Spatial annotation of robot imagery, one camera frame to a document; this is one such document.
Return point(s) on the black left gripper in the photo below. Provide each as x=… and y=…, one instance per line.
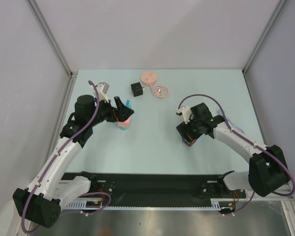
x=121, y=113

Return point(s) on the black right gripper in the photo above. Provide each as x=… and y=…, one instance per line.
x=185, y=130

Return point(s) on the blue plug adapter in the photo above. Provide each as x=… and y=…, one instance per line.
x=128, y=104

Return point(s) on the pink cube adapter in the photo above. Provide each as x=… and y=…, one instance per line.
x=125, y=123

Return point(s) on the dark red cube adapter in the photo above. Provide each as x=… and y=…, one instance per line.
x=190, y=143

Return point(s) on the black cube adapter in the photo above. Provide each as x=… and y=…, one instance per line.
x=137, y=89

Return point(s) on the pink round power strip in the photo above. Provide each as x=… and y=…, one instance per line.
x=148, y=78

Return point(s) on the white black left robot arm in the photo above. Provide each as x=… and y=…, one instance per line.
x=41, y=202

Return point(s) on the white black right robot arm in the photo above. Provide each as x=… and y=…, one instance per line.
x=267, y=166

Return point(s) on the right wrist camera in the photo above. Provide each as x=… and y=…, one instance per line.
x=186, y=113

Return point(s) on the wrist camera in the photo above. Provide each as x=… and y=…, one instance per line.
x=186, y=113
x=102, y=89

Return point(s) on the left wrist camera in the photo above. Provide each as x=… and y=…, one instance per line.
x=102, y=89

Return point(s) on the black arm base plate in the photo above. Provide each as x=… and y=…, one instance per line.
x=148, y=190

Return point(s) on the slotted cable duct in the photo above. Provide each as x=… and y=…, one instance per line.
x=80, y=204

